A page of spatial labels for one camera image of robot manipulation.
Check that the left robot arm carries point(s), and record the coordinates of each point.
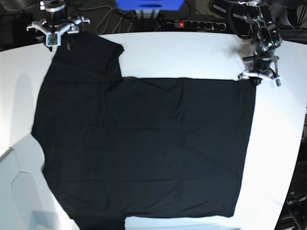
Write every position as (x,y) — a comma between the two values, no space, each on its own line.
(264,36)

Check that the black T-shirt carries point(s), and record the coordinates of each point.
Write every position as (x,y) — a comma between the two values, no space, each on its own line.
(118,147)

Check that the black power strip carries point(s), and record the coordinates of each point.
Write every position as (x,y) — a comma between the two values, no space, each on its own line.
(189,25)

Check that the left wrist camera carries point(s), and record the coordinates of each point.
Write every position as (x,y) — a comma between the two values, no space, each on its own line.
(276,82)

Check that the blue plastic box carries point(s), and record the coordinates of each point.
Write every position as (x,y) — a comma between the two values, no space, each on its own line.
(166,5)

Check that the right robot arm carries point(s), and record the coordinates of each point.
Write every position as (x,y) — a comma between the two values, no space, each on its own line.
(57,23)

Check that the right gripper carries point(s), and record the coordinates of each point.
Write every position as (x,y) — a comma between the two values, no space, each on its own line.
(70,26)

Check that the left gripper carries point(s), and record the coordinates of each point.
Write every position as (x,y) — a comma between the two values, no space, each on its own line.
(259,68)

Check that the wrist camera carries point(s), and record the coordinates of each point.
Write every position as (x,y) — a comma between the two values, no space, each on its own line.
(276,82)
(53,40)

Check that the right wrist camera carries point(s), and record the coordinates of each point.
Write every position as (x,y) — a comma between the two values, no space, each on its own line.
(53,40)

